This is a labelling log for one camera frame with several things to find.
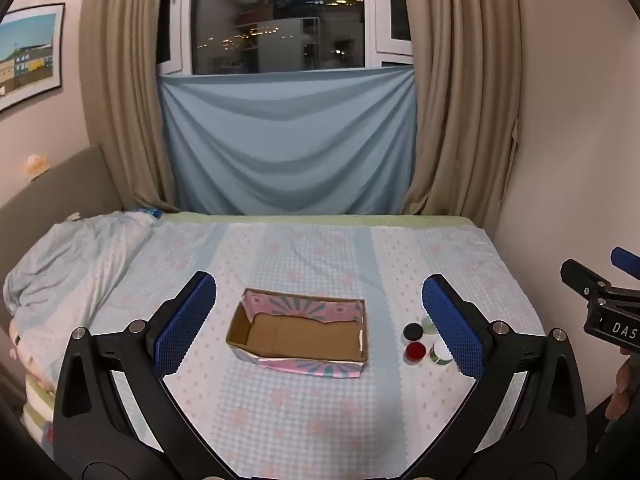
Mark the small orange plush toy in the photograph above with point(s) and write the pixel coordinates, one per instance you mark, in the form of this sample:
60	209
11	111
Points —
36	166

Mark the white lid jar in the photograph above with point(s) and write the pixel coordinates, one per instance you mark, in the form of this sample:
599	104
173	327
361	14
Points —
439	353

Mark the red lid jar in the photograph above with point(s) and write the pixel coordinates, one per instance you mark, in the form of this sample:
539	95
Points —
414	352

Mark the crumpled light blue blanket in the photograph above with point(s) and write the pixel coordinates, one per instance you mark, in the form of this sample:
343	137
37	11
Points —
63	280

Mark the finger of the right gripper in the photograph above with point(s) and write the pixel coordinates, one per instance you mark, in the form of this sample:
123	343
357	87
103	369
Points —
587	283
626	261

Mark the grey upholstered headboard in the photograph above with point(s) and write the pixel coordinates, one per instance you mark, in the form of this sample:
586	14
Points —
82	184

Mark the right beige curtain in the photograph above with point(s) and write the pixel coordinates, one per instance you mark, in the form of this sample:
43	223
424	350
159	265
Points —
467	60

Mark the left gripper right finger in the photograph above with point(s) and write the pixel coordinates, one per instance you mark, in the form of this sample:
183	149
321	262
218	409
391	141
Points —
524	417

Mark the cardboard box with pink lining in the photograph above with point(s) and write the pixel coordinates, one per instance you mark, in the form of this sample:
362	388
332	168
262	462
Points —
303	335

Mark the window with white frame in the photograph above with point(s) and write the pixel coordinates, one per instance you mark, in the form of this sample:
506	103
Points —
222	37

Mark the black lid jar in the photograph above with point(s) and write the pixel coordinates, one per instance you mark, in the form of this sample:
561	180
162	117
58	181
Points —
412	332

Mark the framed landscape picture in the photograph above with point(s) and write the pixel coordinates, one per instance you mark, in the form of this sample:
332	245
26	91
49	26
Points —
31	53

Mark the beige curtain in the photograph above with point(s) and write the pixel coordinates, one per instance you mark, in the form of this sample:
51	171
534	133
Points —
467	60
117	69

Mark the person's right hand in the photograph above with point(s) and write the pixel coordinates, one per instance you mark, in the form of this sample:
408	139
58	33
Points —
620	400

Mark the checkered floral bed sheet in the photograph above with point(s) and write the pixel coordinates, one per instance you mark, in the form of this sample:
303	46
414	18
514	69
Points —
270	424

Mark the light green cream jar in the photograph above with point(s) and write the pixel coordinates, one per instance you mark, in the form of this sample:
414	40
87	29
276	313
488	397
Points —
428	326

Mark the light blue hanging cloth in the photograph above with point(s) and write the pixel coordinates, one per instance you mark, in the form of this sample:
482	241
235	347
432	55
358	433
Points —
291	144

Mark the left beige curtain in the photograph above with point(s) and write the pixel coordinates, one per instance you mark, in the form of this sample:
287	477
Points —
117	69

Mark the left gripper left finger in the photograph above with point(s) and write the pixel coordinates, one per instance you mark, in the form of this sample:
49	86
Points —
114	417

